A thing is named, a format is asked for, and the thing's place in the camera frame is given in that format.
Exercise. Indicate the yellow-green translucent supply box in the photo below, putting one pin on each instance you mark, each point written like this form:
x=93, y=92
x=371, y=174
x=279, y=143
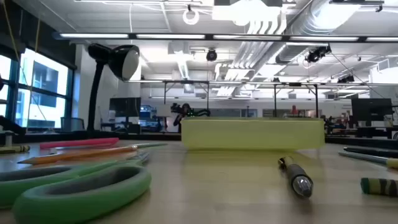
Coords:
x=248, y=133

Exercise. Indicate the grey slim pen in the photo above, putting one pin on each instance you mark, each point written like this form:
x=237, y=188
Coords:
x=152, y=144

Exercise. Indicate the grey click pen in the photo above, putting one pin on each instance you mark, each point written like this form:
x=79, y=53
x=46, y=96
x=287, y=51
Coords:
x=297, y=175

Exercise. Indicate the pink marker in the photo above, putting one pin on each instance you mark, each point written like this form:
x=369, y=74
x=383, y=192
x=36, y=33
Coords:
x=77, y=143

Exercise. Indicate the orange wooden pencil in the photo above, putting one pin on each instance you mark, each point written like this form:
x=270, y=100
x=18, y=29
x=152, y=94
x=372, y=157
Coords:
x=77, y=154

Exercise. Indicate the green crayon yellow-green wrapper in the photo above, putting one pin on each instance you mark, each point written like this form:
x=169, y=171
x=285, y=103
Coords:
x=379, y=186
x=15, y=149

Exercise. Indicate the black background robot arm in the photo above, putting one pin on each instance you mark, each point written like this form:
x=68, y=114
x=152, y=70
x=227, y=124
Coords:
x=186, y=110

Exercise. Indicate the white shaded table lamp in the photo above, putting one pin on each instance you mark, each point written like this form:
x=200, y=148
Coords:
x=163, y=110

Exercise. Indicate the black computer monitor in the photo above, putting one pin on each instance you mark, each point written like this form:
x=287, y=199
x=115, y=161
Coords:
x=124, y=107
x=371, y=109

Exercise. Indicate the black desk lamp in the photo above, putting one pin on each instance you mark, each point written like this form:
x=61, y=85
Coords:
x=124, y=62

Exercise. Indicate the person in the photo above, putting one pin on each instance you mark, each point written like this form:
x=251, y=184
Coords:
x=293, y=109

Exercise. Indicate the grey bin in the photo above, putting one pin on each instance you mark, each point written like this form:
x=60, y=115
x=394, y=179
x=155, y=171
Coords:
x=72, y=124

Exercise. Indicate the black ceiling device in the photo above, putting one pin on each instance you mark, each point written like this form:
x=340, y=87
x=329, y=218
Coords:
x=317, y=54

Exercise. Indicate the large window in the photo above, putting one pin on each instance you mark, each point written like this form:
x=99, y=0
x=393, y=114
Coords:
x=43, y=81

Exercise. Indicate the black aluminium table frame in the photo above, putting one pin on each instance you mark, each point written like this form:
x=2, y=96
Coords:
x=149, y=137

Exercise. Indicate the black round ceiling camera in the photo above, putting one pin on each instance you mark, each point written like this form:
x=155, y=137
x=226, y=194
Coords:
x=211, y=55

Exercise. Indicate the black metal rack frame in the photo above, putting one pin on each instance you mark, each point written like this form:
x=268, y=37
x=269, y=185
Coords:
x=275, y=102

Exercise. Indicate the long black light rail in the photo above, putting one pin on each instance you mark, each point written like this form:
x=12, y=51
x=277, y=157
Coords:
x=93, y=35

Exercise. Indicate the white plastic post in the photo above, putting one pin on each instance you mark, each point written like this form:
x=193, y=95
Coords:
x=8, y=137

